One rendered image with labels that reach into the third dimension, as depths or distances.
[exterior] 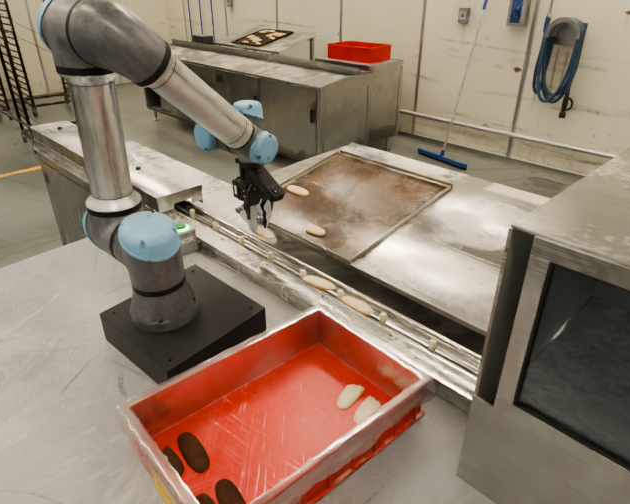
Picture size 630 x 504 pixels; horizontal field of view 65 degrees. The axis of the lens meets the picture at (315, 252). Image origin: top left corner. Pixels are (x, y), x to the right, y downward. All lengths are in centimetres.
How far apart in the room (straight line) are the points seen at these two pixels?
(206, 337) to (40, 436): 35
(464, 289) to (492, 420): 50
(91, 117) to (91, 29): 19
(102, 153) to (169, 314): 36
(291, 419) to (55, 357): 57
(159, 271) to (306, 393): 39
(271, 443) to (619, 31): 421
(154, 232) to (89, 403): 37
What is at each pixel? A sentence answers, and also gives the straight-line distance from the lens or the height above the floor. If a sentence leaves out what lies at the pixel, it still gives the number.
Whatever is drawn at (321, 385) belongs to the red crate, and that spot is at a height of 82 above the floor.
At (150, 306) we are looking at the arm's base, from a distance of 113.
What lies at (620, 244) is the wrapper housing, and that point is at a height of 130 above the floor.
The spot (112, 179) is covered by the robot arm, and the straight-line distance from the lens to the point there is 113.
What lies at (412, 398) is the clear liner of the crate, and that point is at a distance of 95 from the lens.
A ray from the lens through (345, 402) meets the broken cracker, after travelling 104.
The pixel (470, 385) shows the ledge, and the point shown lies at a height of 86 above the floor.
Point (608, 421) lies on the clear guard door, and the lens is 76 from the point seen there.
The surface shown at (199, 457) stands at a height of 83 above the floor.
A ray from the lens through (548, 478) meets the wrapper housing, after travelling 86.
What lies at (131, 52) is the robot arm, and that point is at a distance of 96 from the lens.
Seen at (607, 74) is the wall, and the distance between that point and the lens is 473.
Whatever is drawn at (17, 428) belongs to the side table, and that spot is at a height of 82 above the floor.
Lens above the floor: 158
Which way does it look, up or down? 29 degrees down
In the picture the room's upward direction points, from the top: straight up
